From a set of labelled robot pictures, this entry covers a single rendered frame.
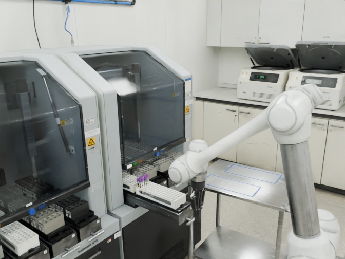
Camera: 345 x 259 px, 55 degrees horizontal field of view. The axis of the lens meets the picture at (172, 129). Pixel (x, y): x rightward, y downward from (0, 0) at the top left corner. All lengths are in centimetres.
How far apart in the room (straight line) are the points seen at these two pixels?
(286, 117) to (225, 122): 309
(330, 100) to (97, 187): 263
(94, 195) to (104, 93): 55
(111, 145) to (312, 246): 111
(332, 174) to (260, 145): 84
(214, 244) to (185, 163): 112
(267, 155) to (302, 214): 279
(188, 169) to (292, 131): 51
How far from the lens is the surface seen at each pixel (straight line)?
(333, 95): 373
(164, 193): 188
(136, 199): 199
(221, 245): 249
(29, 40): 280
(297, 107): 119
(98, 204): 192
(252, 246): 252
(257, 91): 397
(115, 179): 195
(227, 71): 484
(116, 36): 333
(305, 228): 138
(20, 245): 165
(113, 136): 186
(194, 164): 148
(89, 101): 171
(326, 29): 399
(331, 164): 391
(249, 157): 423
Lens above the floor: 176
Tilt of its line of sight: 17 degrees down
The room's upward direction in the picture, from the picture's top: 1 degrees counter-clockwise
